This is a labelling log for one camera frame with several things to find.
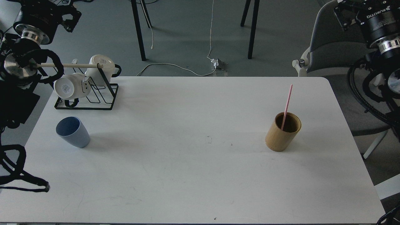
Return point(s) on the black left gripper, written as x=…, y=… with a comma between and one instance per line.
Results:
x=45, y=16

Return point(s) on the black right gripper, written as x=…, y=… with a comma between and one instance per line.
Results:
x=377, y=20

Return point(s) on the blue plastic cup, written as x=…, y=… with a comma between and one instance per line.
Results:
x=73, y=131

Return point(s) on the pink chopstick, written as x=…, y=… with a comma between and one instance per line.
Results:
x=286, y=107

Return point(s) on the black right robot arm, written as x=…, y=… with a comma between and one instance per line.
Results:
x=374, y=79

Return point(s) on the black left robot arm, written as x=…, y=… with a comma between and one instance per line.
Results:
x=24, y=64

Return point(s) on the grey office chair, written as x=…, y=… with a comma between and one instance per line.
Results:
x=330, y=54

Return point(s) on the white mug front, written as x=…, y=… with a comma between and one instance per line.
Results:
x=72, y=86

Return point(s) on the black table leg left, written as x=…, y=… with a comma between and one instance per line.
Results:
x=138, y=25

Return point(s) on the black table leg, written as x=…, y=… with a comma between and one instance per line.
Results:
x=138, y=25
x=253, y=24

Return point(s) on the black table leg right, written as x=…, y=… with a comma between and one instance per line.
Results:
x=253, y=24

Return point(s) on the white power adapter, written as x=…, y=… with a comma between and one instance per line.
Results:
x=217, y=64

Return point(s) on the bamboo cylindrical holder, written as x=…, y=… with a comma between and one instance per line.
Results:
x=277, y=138

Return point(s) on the black wire mug rack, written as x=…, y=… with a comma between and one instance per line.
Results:
x=101, y=98

